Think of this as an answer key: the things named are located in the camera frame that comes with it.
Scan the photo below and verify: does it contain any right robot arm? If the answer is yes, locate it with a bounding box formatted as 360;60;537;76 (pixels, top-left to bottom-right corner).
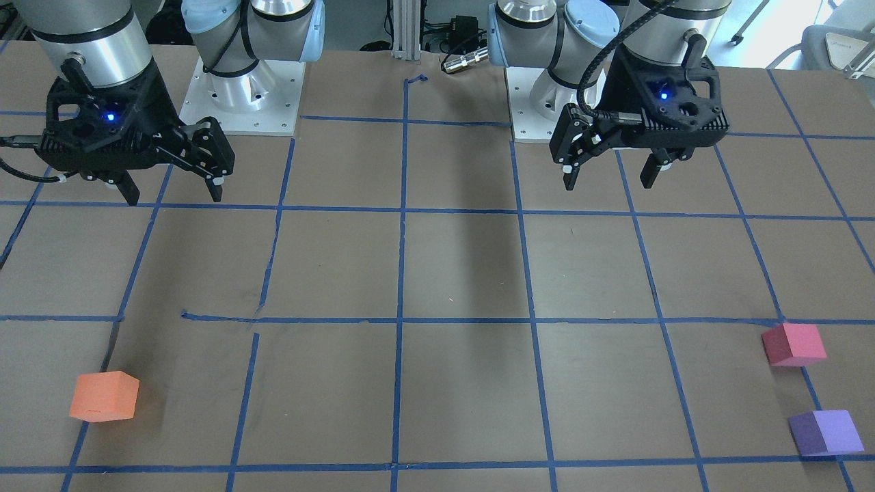
2;1;325;206

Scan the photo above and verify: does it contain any silver cable connector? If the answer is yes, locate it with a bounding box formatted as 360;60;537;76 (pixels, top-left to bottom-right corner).
441;47;489;74

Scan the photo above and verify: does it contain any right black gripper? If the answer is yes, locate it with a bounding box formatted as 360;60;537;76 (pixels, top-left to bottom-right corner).
36;58;237;206

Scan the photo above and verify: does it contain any aluminium frame post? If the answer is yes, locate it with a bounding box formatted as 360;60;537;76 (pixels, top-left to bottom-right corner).
390;0;422;62

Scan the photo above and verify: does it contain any grey chair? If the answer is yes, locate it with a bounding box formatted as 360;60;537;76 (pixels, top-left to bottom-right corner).
768;24;874;80

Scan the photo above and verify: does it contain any purple foam cube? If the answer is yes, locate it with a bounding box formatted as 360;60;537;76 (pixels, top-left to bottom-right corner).
788;410;865;456

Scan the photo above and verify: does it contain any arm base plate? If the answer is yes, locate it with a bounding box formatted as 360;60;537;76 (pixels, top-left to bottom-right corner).
179;59;308;137
504;67;619;146

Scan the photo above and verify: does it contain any orange foam cube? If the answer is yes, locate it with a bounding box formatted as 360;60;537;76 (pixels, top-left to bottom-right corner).
68;371;140;423

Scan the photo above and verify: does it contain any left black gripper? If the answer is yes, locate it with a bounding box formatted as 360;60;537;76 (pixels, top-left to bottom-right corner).
551;33;730;191

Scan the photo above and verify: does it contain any red foam cube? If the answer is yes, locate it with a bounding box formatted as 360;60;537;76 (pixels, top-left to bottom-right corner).
760;322;828;367

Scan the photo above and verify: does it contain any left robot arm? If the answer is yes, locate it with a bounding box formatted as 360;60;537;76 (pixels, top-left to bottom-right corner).
487;1;730;190

